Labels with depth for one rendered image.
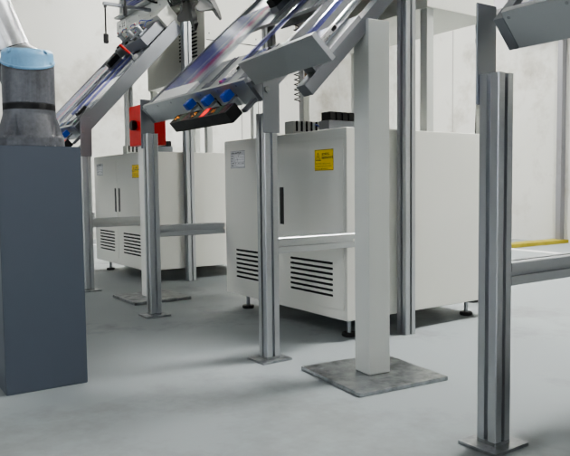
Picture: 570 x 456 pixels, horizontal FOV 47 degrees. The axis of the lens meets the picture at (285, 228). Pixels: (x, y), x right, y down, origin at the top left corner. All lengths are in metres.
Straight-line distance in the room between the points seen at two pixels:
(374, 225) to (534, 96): 4.13
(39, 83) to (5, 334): 0.56
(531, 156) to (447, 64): 1.22
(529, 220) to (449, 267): 3.39
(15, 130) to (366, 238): 0.83
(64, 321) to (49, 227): 0.22
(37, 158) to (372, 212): 0.76
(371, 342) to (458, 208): 0.79
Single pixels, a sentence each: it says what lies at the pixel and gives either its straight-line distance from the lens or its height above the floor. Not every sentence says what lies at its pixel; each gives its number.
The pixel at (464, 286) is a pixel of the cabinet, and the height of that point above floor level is 0.11.
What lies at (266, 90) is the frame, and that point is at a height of 0.69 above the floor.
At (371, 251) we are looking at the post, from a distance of 1.55.
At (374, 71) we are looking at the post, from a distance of 1.56.
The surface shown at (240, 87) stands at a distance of 1.78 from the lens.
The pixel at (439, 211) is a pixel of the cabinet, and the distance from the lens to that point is 2.17.
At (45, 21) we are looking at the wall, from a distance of 6.09.
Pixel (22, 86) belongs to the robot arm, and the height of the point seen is 0.68.
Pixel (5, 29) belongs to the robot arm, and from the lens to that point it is 1.80.
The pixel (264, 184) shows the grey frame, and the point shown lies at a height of 0.46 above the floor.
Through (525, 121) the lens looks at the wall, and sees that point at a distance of 5.62.
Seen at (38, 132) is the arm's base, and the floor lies 0.58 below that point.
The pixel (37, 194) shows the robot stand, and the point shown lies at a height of 0.44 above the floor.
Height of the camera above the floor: 0.46
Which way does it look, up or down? 4 degrees down
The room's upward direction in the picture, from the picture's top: 1 degrees counter-clockwise
